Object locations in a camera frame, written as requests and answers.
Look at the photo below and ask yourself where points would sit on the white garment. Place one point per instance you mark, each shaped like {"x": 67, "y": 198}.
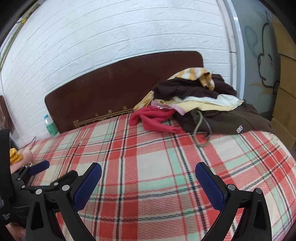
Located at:
{"x": 226, "y": 99}

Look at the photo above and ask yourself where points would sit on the brown zip hoodie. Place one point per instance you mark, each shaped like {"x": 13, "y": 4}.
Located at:
{"x": 231, "y": 120}

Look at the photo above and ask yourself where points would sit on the yellow white striped shirt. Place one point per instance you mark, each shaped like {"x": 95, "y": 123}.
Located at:
{"x": 192, "y": 73}

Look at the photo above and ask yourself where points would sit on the yellow knit cloth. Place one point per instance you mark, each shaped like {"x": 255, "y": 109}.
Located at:
{"x": 15, "y": 155}

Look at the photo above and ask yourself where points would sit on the white door frame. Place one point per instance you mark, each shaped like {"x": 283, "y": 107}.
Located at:
{"x": 237, "y": 46}

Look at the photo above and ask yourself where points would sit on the clear water bottle green label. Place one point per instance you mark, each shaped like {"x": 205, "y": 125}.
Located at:
{"x": 51, "y": 126}

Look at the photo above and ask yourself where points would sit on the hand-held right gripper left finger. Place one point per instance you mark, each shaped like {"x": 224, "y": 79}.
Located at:
{"x": 89, "y": 185}

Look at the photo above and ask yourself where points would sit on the dark brown wooden headboard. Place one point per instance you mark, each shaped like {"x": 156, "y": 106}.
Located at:
{"x": 111, "y": 88}

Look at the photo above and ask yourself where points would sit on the plaid bed blanket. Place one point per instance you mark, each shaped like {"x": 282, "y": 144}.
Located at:
{"x": 161, "y": 166}

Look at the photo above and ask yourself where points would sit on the pale yellow garment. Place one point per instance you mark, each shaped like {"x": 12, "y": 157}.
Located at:
{"x": 201, "y": 106}

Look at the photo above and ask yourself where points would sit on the pale pink soft object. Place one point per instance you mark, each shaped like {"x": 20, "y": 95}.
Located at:
{"x": 25, "y": 157}

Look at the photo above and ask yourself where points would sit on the red knit sweater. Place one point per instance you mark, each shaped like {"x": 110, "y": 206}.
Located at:
{"x": 152, "y": 118}

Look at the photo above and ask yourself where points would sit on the pink garment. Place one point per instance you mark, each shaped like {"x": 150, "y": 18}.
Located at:
{"x": 178, "y": 110}

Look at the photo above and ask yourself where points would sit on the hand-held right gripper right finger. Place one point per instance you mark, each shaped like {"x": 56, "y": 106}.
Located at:
{"x": 209, "y": 187}

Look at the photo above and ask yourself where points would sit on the cardboard box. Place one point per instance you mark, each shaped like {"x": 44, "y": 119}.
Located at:
{"x": 285, "y": 34}
{"x": 285, "y": 104}
{"x": 283, "y": 129}
{"x": 289, "y": 71}

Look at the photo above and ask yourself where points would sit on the dark brown garment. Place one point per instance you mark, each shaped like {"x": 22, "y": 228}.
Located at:
{"x": 185, "y": 89}

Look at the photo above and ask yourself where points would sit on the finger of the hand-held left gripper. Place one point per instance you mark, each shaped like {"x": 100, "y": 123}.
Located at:
{"x": 66, "y": 177}
{"x": 39, "y": 167}

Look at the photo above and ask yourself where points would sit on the small brown wooden board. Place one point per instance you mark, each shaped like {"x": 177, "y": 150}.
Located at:
{"x": 5, "y": 113}

